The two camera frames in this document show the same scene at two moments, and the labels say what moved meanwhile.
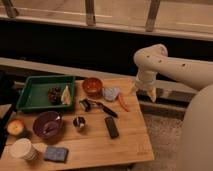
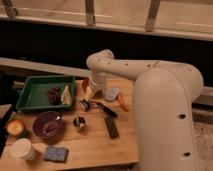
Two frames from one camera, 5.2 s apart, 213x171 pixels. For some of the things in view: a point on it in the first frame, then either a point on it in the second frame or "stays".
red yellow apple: x=15 y=127 stays
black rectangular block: x=112 y=127 stays
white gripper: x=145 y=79 → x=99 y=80
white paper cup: x=23 y=148 stays
